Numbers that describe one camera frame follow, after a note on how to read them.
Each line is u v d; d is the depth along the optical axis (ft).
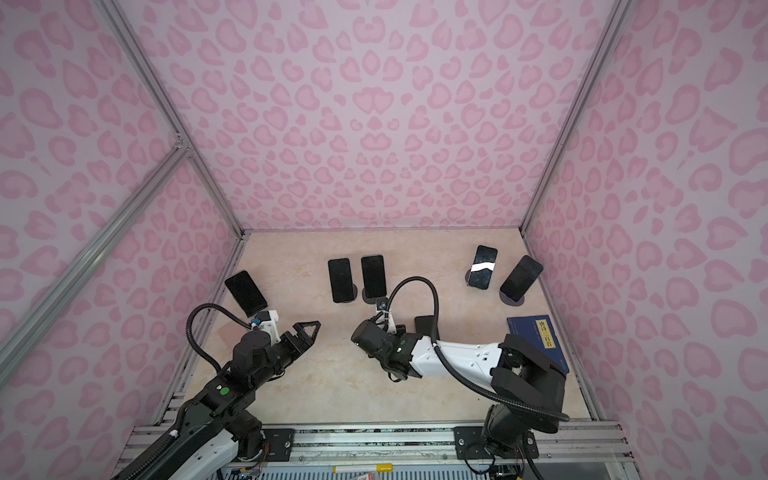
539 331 2.98
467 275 3.50
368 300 3.24
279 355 2.19
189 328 1.89
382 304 2.37
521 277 3.09
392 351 2.02
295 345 2.26
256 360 1.93
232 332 2.97
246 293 2.94
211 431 1.73
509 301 3.15
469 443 2.41
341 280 3.12
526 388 1.41
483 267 3.30
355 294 3.27
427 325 3.10
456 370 1.52
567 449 2.40
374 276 3.12
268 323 2.38
